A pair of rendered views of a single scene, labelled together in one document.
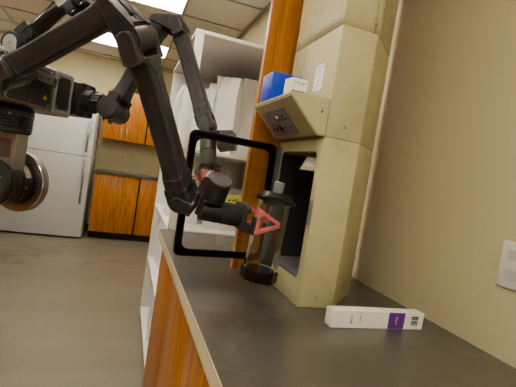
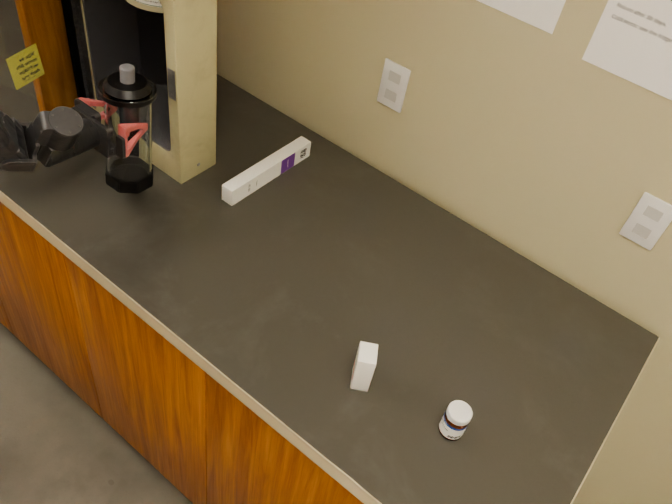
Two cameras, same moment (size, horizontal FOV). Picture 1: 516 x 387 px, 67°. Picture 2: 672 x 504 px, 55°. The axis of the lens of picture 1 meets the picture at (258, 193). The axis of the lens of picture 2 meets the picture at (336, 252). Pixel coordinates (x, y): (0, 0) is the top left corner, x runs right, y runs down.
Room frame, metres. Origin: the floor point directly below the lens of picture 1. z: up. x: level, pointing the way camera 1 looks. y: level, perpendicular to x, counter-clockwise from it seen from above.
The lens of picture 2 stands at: (-0.03, 0.29, 1.96)
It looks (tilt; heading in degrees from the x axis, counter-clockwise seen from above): 46 degrees down; 319
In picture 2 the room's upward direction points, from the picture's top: 11 degrees clockwise
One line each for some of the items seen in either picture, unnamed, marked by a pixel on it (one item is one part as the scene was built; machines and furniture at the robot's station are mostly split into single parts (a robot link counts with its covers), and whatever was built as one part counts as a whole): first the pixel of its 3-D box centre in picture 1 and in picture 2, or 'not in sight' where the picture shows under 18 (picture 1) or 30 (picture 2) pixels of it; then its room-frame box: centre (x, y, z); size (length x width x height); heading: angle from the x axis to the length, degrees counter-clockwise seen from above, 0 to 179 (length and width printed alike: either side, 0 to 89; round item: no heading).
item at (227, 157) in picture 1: (226, 197); (16, 58); (1.28, 0.10, 1.19); 0.30 x 0.01 x 0.40; 115
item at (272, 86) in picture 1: (280, 90); not in sight; (1.27, -0.02, 1.56); 0.10 x 0.10 x 0.09; 19
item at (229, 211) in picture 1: (232, 214); (81, 136); (1.01, 0.06, 1.17); 0.10 x 0.07 x 0.07; 20
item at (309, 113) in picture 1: (286, 118); not in sight; (1.19, -0.05, 1.46); 0.32 x 0.11 x 0.10; 19
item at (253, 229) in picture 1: (261, 221); (123, 131); (1.01, -0.02, 1.16); 0.09 x 0.07 x 0.07; 110
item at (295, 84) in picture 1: (295, 90); not in sight; (1.16, -0.06, 1.54); 0.05 x 0.05 x 0.06; 24
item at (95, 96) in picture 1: (93, 102); not in sight; (1.47, 0.66, 1.45); 0.09 x 0.08 x 0.12; 169
